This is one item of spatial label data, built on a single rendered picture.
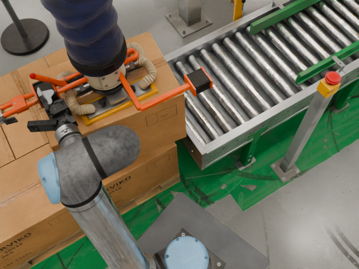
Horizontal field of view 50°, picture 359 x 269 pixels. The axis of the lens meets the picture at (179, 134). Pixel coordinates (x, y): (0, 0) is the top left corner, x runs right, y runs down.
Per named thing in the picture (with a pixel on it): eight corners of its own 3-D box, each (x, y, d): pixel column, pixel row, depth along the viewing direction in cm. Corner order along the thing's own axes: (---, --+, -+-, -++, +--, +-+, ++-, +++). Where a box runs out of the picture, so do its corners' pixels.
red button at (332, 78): (331, 73, 179) (334, 68, 175) (342, 84, 176) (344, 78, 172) (319, 80, 177) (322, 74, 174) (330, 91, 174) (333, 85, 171)
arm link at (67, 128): (62, 150, 147) (54, 138, 139) (57, 140, 149) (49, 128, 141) (84, 139, 149) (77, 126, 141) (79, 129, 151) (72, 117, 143)
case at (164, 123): (156, 80, 220) (149, 30, 185) (186, 136, 202) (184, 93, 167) (55, 120, 210) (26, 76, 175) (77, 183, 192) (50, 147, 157)
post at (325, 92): (286, 162, 267) (331, 73, 179) (291, 169, 264) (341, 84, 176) (278, 167, 265) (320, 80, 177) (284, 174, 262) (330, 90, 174)
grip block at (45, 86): (54, 84, 160) (49, 74, 155) (62, 101, 156) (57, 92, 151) (34, 92, 159) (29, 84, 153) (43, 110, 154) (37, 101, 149)
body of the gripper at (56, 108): (67, 106, 156) (80, 128, 151) (47, 116, 154) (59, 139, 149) (62, 95, 149) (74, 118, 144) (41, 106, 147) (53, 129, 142)
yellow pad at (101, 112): (148, 76, 172) (147, 69, 168) (158, 93, 168) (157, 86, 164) (77, 109, 166) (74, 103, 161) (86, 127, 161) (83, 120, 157)
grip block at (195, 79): (202, 73, 159) (202, 65, 154) (212, 88, 155) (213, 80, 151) (184, 81, 157) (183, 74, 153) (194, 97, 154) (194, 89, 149)
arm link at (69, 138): (76, 177, 143) (68, 166, 134) (63, 151, 148) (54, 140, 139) (99, 164, 144) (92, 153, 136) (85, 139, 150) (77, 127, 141)
